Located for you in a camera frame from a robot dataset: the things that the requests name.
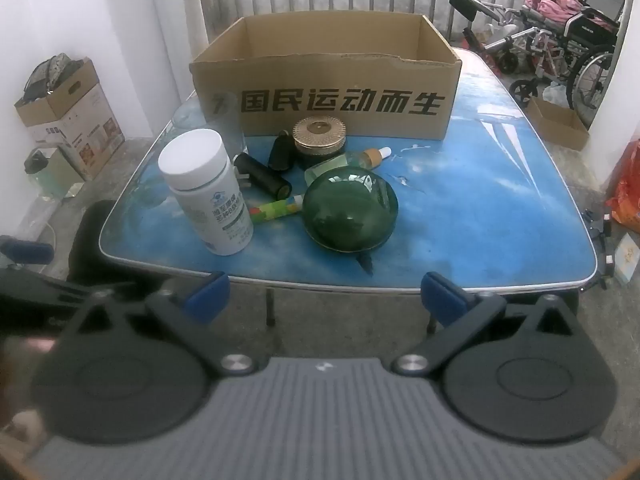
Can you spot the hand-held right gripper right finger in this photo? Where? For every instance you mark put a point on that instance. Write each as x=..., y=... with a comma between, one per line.
x=440, y=297

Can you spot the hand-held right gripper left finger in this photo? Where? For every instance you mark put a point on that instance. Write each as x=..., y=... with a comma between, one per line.
x=210, y=292

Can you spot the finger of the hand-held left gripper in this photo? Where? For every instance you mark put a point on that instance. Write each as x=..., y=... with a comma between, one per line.
x=25, y=252

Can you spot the white pill bottle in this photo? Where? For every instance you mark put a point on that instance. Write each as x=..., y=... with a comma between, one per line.
x=205, y=200

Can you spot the green glue stick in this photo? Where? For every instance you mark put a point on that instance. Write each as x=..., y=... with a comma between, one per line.
x=272, y=208

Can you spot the green glass dome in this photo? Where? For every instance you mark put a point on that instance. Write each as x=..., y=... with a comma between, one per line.
x=345, y=215

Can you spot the black cylinder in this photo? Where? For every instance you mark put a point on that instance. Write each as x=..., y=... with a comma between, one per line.
x=262, y=176

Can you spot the green dropper bottle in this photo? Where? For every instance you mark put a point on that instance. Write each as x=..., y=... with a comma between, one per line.
x=372, y=157

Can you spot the black oval case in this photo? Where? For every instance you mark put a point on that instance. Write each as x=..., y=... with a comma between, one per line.
x=280, y=152

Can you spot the gold lid cosmetic jar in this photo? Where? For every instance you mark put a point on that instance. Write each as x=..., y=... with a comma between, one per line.
x=320, y=132

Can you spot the large printed cardboard box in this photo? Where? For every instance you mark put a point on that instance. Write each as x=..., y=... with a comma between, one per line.
x=350, y=85

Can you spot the person's left hand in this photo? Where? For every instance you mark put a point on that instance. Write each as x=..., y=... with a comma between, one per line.
x=27, y=349

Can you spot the metal table leg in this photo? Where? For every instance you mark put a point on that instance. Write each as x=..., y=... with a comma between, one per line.
x=270, y=307

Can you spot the green water jug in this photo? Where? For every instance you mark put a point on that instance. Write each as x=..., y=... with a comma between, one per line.
x=50, y=175

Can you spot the small colourful printed cardboard box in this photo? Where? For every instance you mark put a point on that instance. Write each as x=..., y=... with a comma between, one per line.
x=85, y=125

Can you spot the black power strip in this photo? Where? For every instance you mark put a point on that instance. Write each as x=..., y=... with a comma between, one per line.
x=602, y=240

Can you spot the grey patterned bag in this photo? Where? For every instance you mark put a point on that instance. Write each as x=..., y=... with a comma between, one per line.
x=50, y=72

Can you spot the open brown cardboard box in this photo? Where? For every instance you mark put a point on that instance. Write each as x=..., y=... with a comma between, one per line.
x=557, y=122

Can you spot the red shopping bag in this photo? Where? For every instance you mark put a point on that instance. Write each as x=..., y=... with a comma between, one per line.
x=627, y=195

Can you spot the white plastic bag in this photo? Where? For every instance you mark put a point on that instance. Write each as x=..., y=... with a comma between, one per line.
x=554, y=95

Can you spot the silver wheelchair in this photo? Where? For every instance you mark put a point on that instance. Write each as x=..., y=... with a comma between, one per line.
x=520, y=42

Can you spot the white pipe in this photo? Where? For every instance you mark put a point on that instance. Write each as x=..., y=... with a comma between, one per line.
x=197, y=10

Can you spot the black wheelchair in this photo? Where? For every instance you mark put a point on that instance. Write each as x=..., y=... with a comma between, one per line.
x=592, y=35

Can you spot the pink clothes pile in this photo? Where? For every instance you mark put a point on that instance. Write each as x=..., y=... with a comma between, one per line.
x=557, y=2

